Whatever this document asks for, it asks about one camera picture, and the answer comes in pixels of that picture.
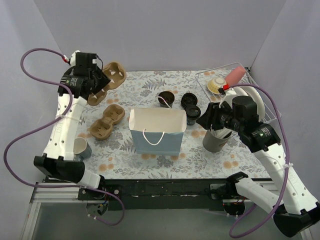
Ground pink plastic cup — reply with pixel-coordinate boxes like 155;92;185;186
225;66;246;86

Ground stack of black lids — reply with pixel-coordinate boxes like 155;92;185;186
180;92;198;109

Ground yellow patterned bowl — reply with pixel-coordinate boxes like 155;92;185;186
207;77;227;95

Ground grey cup with straws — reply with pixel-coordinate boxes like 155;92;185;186
202;128;232;153

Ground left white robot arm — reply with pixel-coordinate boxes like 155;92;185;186
33;51;110;200

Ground black coffee cup lid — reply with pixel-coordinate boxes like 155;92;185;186
184;105;201;119

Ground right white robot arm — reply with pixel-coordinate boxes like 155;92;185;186
196;95;320;238

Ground floral tablecloth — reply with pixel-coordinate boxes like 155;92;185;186
77;68;268;179

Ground aluminium frame rail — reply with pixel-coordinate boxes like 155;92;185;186
21;181;313;240

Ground white paper cup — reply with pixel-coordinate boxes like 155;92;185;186
73;137;92;162

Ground light blue paper bag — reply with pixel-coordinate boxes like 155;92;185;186
129;107;187;156

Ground white wire dish rack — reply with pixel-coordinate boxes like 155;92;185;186
194;61;282;123

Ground back white plate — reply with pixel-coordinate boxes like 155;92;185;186
233;86;266;121

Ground black coffee cup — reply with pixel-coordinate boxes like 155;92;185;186
157;91;175;108
186;116;198;126

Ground brown cardboard cup sleeves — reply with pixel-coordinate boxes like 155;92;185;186
89;104;125;141

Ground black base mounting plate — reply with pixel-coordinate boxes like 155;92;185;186
78;178;246;215

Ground single brown cup carrier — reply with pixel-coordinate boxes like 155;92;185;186
87;61;127;106

